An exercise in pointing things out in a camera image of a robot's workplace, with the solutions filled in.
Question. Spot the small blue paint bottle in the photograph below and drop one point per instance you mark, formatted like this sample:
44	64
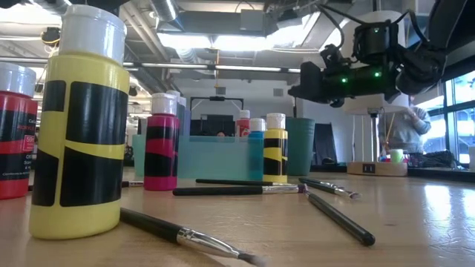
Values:
257	126

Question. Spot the large purple paint bottle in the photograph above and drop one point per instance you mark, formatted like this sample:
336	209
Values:
187	124

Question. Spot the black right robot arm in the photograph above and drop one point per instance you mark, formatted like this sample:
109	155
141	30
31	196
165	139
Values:
419	70

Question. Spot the small golden yellow paint bottle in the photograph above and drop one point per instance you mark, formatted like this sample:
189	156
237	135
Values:
275	148

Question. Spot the small magenta paint bottle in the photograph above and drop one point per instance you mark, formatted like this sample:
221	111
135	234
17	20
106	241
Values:
161	148

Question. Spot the small lemon yellow paint bottle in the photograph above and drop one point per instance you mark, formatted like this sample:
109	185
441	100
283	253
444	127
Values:
79	148

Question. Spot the small red paint bottle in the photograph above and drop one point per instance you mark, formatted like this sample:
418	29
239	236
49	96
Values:
15	130

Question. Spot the dark green cup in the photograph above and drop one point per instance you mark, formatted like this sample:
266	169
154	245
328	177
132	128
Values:
301	148

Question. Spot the black chair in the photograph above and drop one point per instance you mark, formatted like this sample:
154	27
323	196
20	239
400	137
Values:
323	144

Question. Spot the person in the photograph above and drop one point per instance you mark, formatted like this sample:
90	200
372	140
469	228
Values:
220	134
404	130

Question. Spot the black monitor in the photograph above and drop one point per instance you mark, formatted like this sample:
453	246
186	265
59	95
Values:
208	126

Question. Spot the white shade wooden lamp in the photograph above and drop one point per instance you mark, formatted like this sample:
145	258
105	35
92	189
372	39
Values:
376	168

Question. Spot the light green cup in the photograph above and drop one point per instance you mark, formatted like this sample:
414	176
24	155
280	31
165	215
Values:
396	156

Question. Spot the teal translucent plastic tray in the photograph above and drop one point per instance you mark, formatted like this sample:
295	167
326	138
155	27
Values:
208	157

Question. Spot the ceiling light bar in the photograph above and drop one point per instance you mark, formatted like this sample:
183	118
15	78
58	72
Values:
185	66

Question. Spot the window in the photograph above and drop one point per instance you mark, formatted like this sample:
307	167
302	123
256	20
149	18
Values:
460	130

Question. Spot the black ceiling device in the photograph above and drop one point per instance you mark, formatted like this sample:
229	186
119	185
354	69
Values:
50	36

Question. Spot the black camera rig frame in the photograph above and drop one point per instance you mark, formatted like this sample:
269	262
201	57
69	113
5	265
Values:
217	98

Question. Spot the black aluminium table frame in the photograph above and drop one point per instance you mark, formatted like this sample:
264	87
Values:
441	174

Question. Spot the silver ceiling duct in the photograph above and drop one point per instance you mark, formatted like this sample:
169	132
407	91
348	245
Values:
163	9

